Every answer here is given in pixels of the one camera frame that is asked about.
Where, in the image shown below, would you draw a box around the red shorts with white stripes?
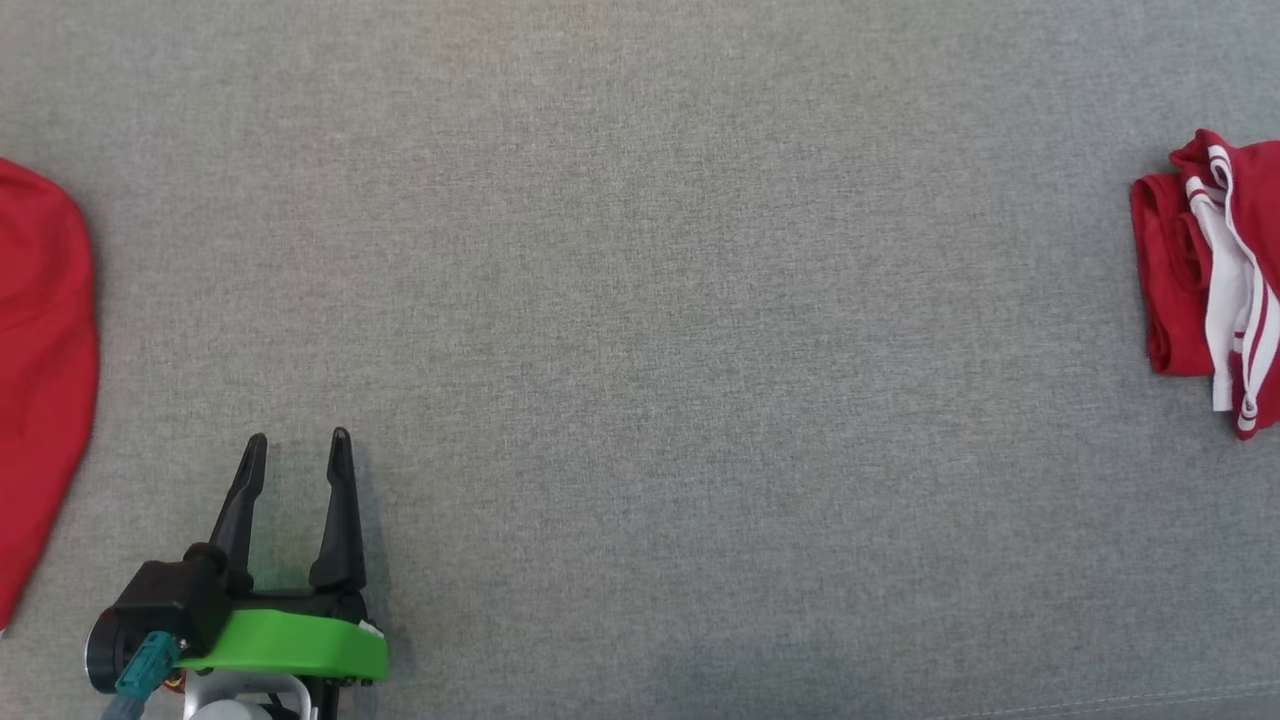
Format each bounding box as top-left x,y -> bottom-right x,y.
0,157 -> 101,633

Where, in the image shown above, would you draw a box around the red jersey with white sleeves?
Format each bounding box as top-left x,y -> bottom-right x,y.
1130,127 -> 1280,442

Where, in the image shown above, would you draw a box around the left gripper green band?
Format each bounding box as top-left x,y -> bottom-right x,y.
178,426 -> 390,687

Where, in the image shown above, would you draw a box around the left camera cable teal plug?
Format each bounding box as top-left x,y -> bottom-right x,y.
100,630 -> 183,720

